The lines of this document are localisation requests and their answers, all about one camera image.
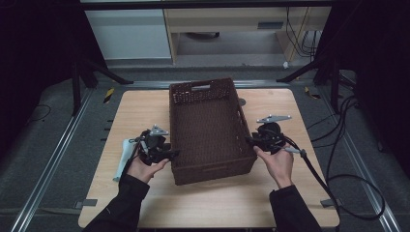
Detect yellow black striped tape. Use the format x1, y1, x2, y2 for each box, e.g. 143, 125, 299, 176
102, 87, 115, 104
304, 86, 322, 100

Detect looped black floor cable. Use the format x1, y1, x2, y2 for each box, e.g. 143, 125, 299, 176
323, 95, 386, 221

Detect dark object under desk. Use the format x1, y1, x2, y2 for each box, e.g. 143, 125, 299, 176
186, 31, 220, 41

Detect metal floor rail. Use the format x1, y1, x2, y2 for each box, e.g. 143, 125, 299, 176
124, 79, 291, 90
317, 86, 402, 232
11, 88, 95, 232

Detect person's right hand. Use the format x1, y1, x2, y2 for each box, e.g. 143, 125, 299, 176
252, 144, 295, 189

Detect white cabinet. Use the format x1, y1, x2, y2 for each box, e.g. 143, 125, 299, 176
84, 9, 172, 61

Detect person's left hand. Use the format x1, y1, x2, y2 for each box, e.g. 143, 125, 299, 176
126, 156, 171, 185

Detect grey table bracket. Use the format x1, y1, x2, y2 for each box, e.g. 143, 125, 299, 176
74, 198, 99, 210
320, 198, 343, 208

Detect thick black gripper cable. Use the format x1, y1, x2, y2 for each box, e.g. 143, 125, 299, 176
279, 134, 342, 232

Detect brown wicker basket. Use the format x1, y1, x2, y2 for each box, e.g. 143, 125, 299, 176
168, 76, 258, 187

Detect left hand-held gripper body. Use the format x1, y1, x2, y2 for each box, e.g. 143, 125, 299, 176
129, 124, 172, 167

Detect light blue cloth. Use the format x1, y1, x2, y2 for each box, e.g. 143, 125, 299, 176
112, 138, 138, 183

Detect black metal stand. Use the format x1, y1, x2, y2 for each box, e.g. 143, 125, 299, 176
276, 54, 342, 114
71, 56, 134, 117

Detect thin black floor cable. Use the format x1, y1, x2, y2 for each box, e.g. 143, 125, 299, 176
27, 103, 52, 125

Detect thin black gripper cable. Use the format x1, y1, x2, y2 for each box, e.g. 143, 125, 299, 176
120, 136, 144, 178

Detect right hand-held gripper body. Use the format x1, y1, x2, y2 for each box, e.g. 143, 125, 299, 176
253, 114, 293, 156

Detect black curtain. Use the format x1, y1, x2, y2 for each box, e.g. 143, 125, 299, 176
0, 0, 107, 162
317, 0, 410, 178

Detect hanging black desk cables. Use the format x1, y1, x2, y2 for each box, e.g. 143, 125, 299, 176
284, 7, 323, 59

